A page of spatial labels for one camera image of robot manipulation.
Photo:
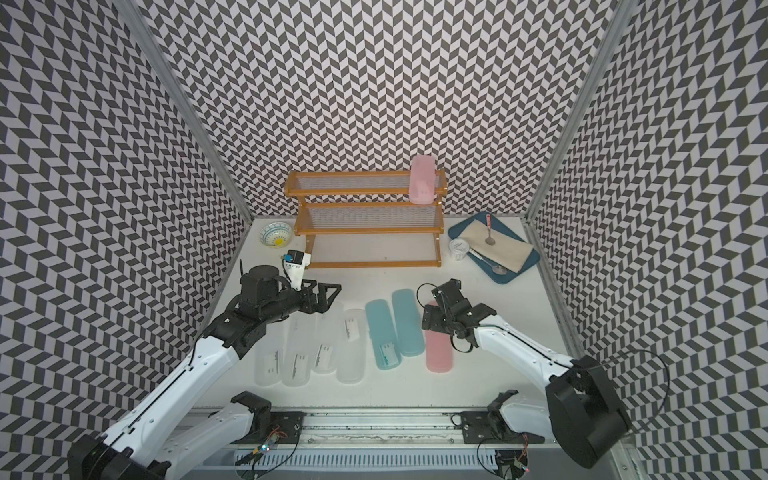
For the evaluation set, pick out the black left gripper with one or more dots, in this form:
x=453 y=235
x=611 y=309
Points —
x=307 y=292

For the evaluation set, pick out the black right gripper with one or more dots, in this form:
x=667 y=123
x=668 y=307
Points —
x=434 y=312

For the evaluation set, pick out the clear pencil case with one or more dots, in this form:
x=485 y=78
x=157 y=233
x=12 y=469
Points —
x=298 y=355
x=268 y=353
x=329 y=334
x=351 y=362

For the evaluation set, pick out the pink pencil case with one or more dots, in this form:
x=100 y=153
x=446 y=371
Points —
x=422 y=180
x=439 y=352

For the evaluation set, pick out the teal pencil case plain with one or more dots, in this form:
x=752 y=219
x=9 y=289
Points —
x=408 y=323

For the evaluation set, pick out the teal pencil case with label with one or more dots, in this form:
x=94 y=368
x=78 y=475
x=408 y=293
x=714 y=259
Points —
x=382 y=334

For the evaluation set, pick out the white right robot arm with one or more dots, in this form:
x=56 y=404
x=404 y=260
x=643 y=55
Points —
x=582 y=411

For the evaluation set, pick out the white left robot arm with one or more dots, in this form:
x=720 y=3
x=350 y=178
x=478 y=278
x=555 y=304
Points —
x=142 y=445

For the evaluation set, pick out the wooden three-tier shelf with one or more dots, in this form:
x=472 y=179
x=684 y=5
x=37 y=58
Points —
x=366 y=203

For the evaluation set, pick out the beige cloth napkin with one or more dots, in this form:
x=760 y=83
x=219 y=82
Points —
x=508 y=251

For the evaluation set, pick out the patterned ceramic bowl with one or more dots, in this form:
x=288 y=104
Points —
x=276 y=234

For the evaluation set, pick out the teal plastic tray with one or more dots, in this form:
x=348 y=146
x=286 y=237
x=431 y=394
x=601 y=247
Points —
x=454 y=231

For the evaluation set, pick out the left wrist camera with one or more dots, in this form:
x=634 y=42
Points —
x=294 y=264

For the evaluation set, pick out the large white-handled spoon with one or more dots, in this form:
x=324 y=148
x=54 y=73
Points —
x=495 y=268

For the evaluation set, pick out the small pink-handled spoon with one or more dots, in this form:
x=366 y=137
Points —
x=489 y=240

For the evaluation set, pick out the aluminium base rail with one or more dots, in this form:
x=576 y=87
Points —
x=376 y=441

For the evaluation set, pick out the aluminium corner post right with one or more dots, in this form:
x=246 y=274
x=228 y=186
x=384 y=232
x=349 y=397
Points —
x=606 y=49

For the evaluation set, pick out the aluminium corner post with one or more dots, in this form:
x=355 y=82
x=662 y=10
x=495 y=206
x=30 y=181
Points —
x=606 y=49
x=133 y=19

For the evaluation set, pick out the aluminium corner post left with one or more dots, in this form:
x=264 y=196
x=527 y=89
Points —
x=133 y=19

